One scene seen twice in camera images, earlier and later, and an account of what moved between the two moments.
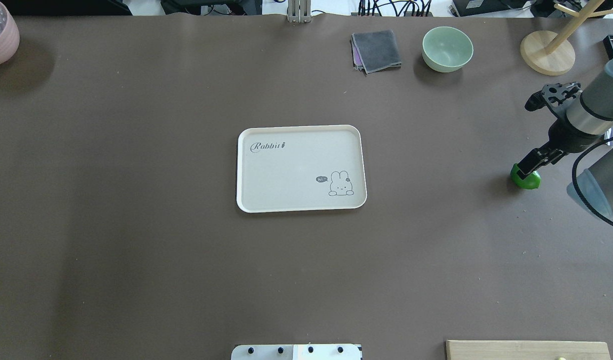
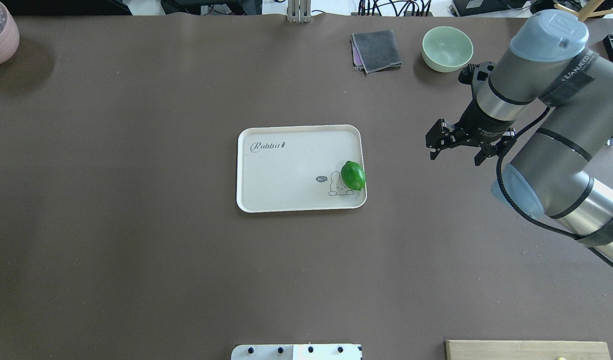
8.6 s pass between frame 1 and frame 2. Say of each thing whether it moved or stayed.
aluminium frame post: stayed
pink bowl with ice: stayed
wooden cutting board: stayed
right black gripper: moved
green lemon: moved
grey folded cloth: stayed
